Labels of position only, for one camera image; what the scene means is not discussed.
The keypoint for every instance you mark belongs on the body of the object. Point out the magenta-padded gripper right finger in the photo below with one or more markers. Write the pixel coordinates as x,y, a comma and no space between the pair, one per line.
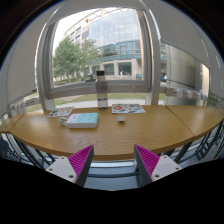
166,165

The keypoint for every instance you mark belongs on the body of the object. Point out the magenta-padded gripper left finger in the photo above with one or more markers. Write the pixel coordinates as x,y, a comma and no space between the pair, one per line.
61,166

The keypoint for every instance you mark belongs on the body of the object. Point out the small white charger block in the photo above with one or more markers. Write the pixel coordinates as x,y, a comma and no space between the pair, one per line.
121,119

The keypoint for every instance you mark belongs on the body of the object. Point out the white and teal power strip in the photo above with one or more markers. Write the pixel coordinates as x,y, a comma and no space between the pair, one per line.
81,120

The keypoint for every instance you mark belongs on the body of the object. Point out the food sticker sheet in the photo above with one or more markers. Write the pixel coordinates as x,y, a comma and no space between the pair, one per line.
60,112

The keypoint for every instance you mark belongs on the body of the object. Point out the planet sticker sheet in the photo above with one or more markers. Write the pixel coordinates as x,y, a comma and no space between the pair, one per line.
128,108

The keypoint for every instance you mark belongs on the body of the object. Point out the clear water bottle black cap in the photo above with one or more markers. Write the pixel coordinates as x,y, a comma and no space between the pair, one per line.
102,93

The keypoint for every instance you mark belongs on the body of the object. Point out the dark object outside window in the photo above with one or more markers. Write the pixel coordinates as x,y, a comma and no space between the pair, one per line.
90,79

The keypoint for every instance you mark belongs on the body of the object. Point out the green tree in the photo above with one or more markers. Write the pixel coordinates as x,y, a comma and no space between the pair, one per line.
71,55

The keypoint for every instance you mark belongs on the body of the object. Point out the glass office building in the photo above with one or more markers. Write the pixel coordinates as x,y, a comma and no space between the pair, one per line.
116,33

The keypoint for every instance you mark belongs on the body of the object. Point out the black metal table frame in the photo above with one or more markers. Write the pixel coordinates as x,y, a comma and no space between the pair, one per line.
182,152

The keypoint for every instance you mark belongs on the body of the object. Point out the white wall rail with knobs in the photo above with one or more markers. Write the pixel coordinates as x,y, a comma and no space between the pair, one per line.
23,105
186,94

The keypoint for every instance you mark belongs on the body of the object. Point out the grey window frame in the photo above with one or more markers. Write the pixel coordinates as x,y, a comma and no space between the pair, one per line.
83,89

